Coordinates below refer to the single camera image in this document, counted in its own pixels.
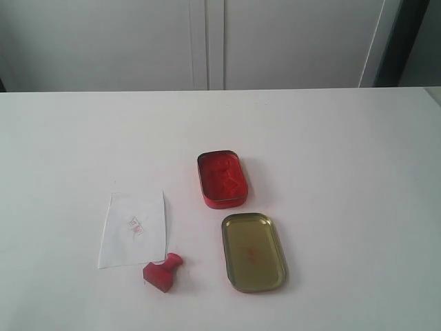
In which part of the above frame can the red plastic stamp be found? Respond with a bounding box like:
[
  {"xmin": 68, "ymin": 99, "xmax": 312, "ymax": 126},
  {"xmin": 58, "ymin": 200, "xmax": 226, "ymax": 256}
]
[{"xmin": 143, "ymin": 252, "xmax": 183, "ymax": 293}]

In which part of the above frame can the red ink pad tin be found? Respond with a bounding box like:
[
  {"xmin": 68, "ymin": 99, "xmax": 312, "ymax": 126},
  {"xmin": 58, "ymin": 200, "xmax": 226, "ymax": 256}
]
[{"xmin": 197, "ymin": 150, "xmax": 248, "ymax": 209}]

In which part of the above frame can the gold metal tin lid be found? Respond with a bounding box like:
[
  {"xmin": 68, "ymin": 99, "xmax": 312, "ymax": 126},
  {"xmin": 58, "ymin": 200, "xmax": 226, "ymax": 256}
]
[{"xmin": 221, "ymin": 212, "xmax": 287, "ymax": 293}]

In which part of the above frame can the white paper sheet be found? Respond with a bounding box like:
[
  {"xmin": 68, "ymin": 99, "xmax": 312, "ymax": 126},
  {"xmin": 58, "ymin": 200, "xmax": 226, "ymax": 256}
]
[{"xmin": 97, "ymin": 191, "xmax": 167, "ymax": 269}]

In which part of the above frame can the white cabinet with doors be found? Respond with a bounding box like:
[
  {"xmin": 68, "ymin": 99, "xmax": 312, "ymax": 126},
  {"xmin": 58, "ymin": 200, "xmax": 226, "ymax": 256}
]
[{"xmin": 1, "ymin": 1, "xmax": 400, "ymax": 92}]

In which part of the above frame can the dark vertical post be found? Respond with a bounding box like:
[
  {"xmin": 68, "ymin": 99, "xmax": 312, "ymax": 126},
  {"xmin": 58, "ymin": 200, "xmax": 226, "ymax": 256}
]
[{"xmin": 373, "ymin": 0, "xmax": 430, "ymax": 88}]

